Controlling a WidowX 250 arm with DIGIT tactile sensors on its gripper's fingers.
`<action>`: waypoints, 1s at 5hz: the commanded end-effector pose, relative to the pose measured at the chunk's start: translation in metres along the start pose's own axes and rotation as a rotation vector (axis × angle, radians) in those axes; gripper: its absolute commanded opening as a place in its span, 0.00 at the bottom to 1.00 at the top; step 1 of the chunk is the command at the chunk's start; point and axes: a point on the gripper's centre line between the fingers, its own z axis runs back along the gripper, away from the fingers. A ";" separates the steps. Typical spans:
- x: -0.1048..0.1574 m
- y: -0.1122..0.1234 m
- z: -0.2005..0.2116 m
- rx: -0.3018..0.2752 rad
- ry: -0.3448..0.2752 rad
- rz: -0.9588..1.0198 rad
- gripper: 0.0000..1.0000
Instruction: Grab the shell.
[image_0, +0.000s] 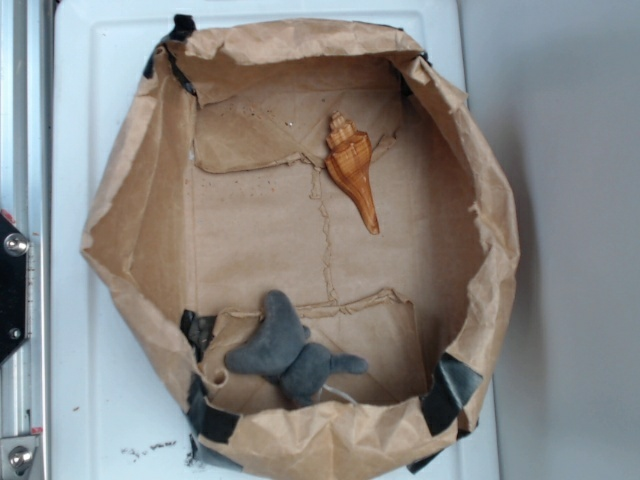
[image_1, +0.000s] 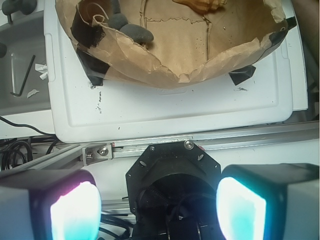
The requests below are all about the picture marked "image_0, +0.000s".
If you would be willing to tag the orange spiral conch shell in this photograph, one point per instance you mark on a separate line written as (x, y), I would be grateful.
(348, 164)

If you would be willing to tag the brown paper bag tray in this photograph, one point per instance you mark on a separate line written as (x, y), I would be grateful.
(186, 208)

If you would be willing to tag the grey plush toy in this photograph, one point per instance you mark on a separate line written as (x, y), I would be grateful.
(281, 352)

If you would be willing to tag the white plastic board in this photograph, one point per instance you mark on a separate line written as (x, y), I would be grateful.
(112, 417)

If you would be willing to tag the black mounting bracket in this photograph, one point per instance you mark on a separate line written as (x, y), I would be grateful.
(13, 288)

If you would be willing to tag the aluminium frame rail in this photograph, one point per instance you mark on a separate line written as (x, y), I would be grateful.
(26, 81)

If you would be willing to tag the silver corner bracket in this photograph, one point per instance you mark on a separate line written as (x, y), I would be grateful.
(21, 458)

